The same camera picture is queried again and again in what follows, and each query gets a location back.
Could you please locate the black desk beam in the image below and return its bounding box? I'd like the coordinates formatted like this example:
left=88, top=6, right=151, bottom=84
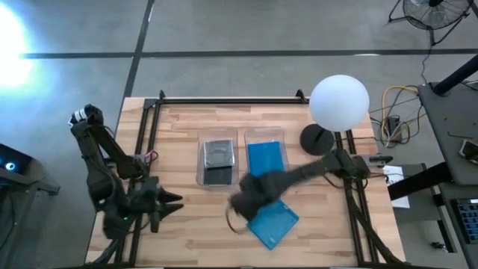
left=387, top=161, right=453, bottom=202

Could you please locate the clear jewel case black tray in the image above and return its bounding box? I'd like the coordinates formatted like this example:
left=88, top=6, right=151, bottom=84
left=203, top=166, right=233, bottom=186

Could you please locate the smartphone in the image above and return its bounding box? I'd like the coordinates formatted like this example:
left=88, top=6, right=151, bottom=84
left=458, top=138, right=478, bottom=164

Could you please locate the black power strip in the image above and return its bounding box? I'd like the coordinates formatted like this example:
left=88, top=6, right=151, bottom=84
left=386, top=115, right=403, bottom=143

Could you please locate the black floor fan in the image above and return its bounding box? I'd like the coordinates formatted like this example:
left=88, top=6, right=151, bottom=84
left=387, top=0, right=474, bottom=46

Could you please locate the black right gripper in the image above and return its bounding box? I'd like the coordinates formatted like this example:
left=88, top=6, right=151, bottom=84
left=228, top=171, right=288, bottom=222

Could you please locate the grey desk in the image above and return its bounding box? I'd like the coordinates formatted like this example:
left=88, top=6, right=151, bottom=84
left=417, top=80, right=478, bottom=187

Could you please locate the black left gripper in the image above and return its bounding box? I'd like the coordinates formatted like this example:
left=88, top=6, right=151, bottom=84
left=130, top=176, right=184, bottom=233

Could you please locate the blue jewel case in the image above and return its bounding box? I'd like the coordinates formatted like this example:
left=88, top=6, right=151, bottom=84
left=247, top=140, right=287, bottom=179
left=246, top=200, right=300, bottom=250

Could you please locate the white paper sheet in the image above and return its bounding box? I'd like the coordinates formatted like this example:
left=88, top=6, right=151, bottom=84
left=382, top=164, right=411, bottom=209

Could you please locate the black box with blue light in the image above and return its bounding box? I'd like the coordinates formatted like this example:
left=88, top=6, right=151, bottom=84
left=0, top=143, right=34, bottom=186

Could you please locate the yellow cable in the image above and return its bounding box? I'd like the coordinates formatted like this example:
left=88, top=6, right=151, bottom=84
left=380, top=84, right=426, bottom=141

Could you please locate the grey packet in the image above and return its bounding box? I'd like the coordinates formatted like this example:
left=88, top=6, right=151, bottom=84
left=203, top=138, right=236, bottom=169

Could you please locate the white globe lamp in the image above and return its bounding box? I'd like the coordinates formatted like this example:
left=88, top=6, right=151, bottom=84
left=299, top=74, right=370, bottom=157

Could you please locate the black aluminium table frame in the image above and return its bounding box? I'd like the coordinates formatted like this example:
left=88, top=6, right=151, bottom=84
left=111, top=89, right=404, bottom=268

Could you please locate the clear plastic bin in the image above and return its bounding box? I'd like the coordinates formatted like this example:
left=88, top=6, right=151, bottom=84
left=196, top=129, right=240, bottom=187
left=244, top=126, right=291, bottom=180

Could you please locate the keypad with blue keys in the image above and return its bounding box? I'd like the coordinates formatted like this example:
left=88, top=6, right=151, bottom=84
left=450, top=197, right=478, bottom=244

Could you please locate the black pole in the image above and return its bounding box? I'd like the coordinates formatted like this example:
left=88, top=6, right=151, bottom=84
left=432, top=54, right=478, bottom=96

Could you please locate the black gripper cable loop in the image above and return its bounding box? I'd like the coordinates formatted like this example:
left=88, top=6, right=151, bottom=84
left=225, top=206, right=249, bottom=235

